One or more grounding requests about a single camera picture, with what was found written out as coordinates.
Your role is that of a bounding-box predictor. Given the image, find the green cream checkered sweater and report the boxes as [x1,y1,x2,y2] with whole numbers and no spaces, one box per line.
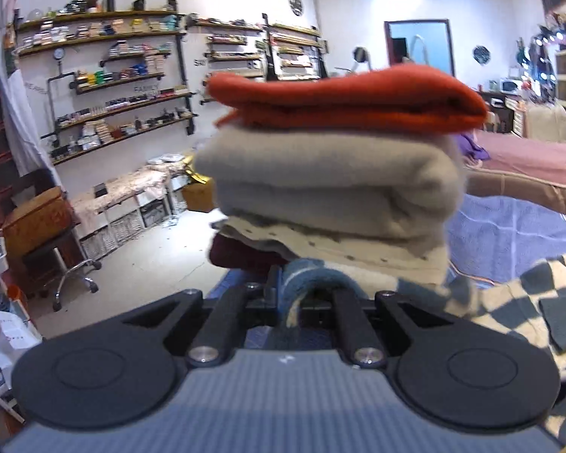
[269,254,566,445]

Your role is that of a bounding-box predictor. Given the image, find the dark red folded garment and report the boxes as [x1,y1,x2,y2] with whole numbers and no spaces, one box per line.
[208,234,288,275]

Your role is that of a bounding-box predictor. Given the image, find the cream dotted folded garment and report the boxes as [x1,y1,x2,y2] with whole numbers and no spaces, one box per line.
[212,216,449,293]

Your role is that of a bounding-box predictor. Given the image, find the beige folded sweater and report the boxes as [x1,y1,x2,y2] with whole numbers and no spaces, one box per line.
[194,126,465,248]

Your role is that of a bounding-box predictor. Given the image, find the blue plaid bedsheet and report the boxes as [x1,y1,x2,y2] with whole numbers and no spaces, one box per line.
[226,195,566,287]

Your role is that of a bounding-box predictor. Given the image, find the black rolling stool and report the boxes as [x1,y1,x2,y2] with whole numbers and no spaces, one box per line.
[2,185,103,312]

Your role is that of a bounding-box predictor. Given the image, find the purple garment on bed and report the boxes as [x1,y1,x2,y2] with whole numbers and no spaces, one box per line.
[455,133,491,165]

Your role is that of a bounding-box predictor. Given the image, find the orange folded sweater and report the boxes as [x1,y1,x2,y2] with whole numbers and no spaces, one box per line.
[206,63,488,135]

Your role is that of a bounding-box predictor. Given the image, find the wall shelves with small items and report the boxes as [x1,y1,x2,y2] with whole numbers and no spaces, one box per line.
[13,0,327,165]

